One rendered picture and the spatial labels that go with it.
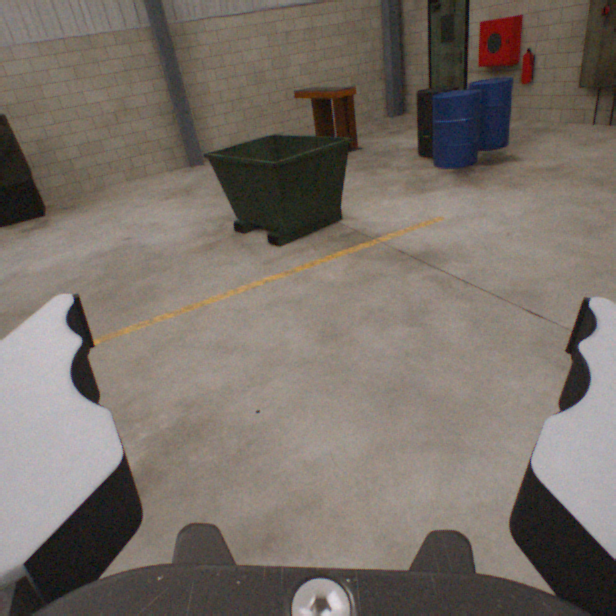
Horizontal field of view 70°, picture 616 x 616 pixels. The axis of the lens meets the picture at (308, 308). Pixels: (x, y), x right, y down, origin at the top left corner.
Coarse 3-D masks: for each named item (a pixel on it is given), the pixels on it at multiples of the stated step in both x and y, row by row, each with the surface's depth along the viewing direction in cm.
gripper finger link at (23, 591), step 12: (24, 576) 5; (0, 588) 5; (12, 588) 5; (24, 588) 5; (0, 600) 5; (12, 600) 5; (24, 600) 5; (36, 600) 6; (0, 612) 5; (12, 612) 5; (24, 612) 5
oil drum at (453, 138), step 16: (448, 96) 559; (464, 96) 541; (448, 112) 554; (464, 112) 550; (448, 128) 564; (464, 128) 559; (448, 144) 573; (464, 144) 569; (448, 160) 583; (464, 160) 579
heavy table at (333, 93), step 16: (304, 96) 817; (320, 96) 766; (336, 96) 724; (352, 96) 742; (320, 112) 809; (336, 112) 744; (352, 112) 753; (320, 128) 821; (336, 128) 762; (352, 128) 765; (352, 144) 777
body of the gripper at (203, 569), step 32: (192, 544) 5; (224, 544) 5; (448, 544) 5; (128, 576) 5; (160, 576) 5; (192, 576) 5; (224, 576) 5; (256, 576) 5; (288, 576) 5; (320, 576) 5; (352, 576) 5; (384, 576) 5; (416, 576) 5; (448, 576) 5; (480, 576) 5; (64, 608) 5; (96, 608) 5; (128, 608) 5; (160, 608) 5; (192, 608) 4; (224, 608) 4; (256, 608) 4; (288, 608) 4; (320, 608) 5; (352, 608) 4; (384, 608) 4; (416, 608) 4; (448, 608) 4; (480, 608) 4; (512, 608) 4; (544, 608) 4; (576, 608) 4
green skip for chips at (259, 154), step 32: (224, 160) 445; (256, 160) 401; (288, 160) 387; (320, 160) 414; (224, 192) 492; (256, 192) 435; (288, 192) 408; (320, 192) 435; (256, 224) 474; (288, 224) 428; (320, 224) 464
